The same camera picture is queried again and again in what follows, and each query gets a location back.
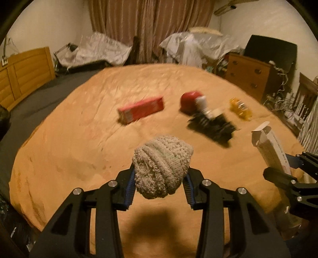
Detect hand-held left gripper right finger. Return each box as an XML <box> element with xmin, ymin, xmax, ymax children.
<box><xmin>182</xmin><ymin>167</ymin><xmax>292</xmax><ymax>258</ymax></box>

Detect black monitor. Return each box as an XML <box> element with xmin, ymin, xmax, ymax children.
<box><xmin>243</xmin><ymin>35</ymin><xmax>298</xmax><ymax>75</ymax></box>

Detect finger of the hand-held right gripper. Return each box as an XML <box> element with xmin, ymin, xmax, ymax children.
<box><xmin>286</xmin><ymin>151</ymin><xmax>318</xmax><ymax>179</ymax></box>
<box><xmin>263</xmin><ymin>167</ymin><xmax>308</xmax><ymax>217</ymax></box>

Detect red round container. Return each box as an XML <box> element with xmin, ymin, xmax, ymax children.
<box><xmin>180</xmin><ymin>91</ymin><xmax>203</xmax><ymax>115</ymax></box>

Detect white pillow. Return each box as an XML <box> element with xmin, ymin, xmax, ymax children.
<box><xmin>187</xmin><ymin>26</ymin><xmax>223</xmax><ymax>37</ymax></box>

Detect wooden spindle chair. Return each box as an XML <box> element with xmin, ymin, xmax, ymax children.
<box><xmin>289</xmin><ymin>72</ymin><xmax>318</xmax><ymax>140</ymax></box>

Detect wall-mounted fixture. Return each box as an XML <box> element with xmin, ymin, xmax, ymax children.
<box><xmin>214</xmin><ymin>0</ymin><xmax>239</xmax><ymax>17</ymax></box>

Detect dark grey bed sheet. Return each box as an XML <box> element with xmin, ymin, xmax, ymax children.
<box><xmin>0</xmin><ymin>71</ymin><xmax>103</xmax><ymax>199</ymax></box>

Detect tangle of cables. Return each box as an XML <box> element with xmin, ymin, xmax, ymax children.
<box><xmin>263</xmin><ymin>66</ymin><xmax>299</xmax><ymax>120</ymax></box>

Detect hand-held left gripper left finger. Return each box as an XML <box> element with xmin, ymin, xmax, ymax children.
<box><xmin>28</xmin><ymin>167</ymin><xmax>137</xmax><ymax>258</ymax></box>

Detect black toy vehicle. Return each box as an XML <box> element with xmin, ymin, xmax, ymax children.
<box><xmin>187</xmin><ymin>112</ymin><xmax>238</xmax><ymax>148</ymax></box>

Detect white red carton box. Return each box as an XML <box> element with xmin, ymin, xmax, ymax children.
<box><xmin>251</xmin><ymin>121</ymin><xmax>302</xmax><ymax>239</ymax></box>

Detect black plastic bag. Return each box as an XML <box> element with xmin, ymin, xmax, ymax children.
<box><xmin>0</xmin><ymin>193</ymin><xmax>38</xmax><ymax>258</ymax></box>

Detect long red box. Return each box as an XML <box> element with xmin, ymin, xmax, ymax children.
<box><xmin>117</xmin><ymin>96</ymin><xmax>165</xmax><ymax>125</ymax></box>

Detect silver crinkled cover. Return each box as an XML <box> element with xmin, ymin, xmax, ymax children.
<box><xmin>58</xmin><ymin>31</ymin><xmax>134</xmax><ymax>68</ymax></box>
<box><xmin>159</xmin><ymin>31</ymin><xmax>245</xmax><ymax>69</ymax></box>

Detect yellow plastic wrapper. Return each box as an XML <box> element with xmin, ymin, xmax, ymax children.
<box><xmin>229</xmin><ymin>98</ymin><xmax>253</xmax><ymax>121</ymax></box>

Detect brown curtain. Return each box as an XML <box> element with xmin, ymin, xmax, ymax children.
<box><xmin>87</xmin><ymin>0</ymin><xmax>215</xmax><ymax>65</ymax></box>

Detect wooden dresser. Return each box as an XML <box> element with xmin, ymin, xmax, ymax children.
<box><xmin>224</xmin><ymin>53</ymin><xmax>278</xmax><ymax>103</ymax></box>

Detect metal desk lamp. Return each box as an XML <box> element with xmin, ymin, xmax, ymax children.
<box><xmin>53</xmin><ymin>43</ymin><xmax>78</xmax><ymax>73</ymax></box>

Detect tan bed blanket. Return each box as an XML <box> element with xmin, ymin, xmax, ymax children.
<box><xmin>9</xmin><ymin>63</ymin><xmax>309</xmax><ymax>258</ymax></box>

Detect beige knitted hat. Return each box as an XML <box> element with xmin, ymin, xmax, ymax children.
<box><xmin>132</xmin><ymin>135</ymin><xmax>194</xmax><ymax>200</ymax></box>

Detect wooden headboard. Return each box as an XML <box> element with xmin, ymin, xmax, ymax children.
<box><xmin>0</xmin><ymin>46</ymin><xmax>56</xmax><ymax>112</ymax></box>

